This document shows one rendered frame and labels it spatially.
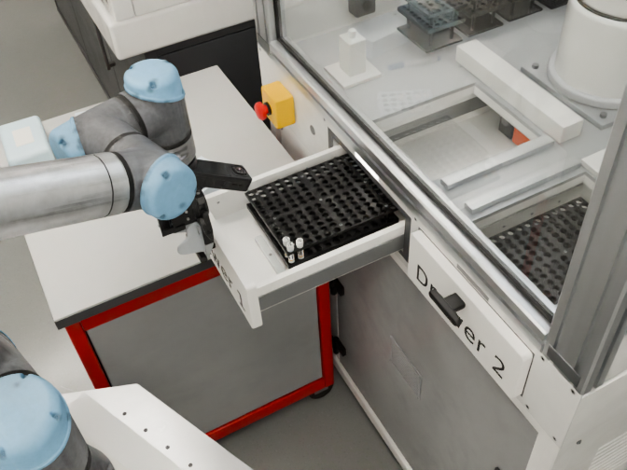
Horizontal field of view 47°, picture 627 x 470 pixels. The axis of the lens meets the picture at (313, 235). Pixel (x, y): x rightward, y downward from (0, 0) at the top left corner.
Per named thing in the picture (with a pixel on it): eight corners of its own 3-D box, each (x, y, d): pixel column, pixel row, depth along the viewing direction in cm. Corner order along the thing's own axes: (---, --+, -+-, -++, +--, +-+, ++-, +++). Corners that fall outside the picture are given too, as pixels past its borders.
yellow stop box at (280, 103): (274, 131, 155) (271, 103, 149) (260, 114, 159) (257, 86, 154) (296, 123, 156) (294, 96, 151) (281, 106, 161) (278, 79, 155)
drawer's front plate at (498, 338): (512, 400, 110) (523, 359, 102) (407, 274, 128) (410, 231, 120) (521, 395, 110) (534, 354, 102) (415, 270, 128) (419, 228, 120)
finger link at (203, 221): (197, 235, 120) (186, 193, 115) (206, 231, 121) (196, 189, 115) (207, 251, 117) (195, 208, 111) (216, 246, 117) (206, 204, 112)
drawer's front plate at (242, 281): (253, 330, 121) (245, 288, 113) (190, 224, 139) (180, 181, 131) (263, 326, 122) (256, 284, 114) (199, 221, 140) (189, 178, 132)
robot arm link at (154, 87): (104, 73, 97) (157, 47, 101) (124, 137, 105) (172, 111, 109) (138, 96, 93) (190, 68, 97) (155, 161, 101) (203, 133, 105)
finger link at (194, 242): (180, 267, 122) (167, 224, 116) (213, 254, 124) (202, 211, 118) (187, 277, 120) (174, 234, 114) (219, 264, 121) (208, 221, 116)
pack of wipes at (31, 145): (57, 163, 163) (50, 147, 160) (14, 177, 160) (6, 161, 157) (43, 127, 173) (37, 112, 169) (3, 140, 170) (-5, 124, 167)
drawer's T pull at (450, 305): (455, 328, 110) (456, 323, 109) (427, 295, 114) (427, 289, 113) (475, 319, 111) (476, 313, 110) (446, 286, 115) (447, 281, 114)
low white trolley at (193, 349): (144, 500, 187) (53, 321, 132) (79, 330, 226) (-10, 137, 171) (341, 402, 204) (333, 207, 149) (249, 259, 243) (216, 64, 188)
